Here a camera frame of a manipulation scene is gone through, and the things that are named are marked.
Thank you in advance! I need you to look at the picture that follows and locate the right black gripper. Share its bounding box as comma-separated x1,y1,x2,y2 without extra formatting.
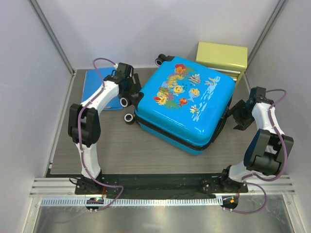
225,100,255,131

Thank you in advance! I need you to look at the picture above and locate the blue suitcase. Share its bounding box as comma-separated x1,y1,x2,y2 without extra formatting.
120,54,235,155

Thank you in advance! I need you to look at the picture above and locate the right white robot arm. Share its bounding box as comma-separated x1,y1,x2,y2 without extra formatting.
219,87,294,193

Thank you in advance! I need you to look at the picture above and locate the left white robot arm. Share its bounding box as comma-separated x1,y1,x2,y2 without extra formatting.
68,63,141,194

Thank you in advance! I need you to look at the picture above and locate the blue file folder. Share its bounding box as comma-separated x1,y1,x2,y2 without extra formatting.
81,69,124,112

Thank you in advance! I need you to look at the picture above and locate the olive green drawer box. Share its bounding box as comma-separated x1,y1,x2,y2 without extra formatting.
195,41,248,84

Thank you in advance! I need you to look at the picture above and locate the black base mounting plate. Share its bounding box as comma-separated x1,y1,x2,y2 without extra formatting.
74,173,248,200

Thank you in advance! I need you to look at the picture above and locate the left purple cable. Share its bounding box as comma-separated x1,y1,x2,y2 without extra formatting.
76,57,124,224

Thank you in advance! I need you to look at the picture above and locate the right aluminium frame post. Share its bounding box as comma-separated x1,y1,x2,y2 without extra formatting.
247,0,288,67

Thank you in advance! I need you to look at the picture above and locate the aluminium frame post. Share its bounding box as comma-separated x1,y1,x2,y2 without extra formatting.
247,0,288,67
27,0,77,77

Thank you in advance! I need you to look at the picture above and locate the left aluminium frame post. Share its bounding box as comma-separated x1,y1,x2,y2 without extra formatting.
27,0,77,77

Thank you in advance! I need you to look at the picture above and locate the white slotted cable duct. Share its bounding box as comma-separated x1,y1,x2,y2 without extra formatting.
41,197,223,207

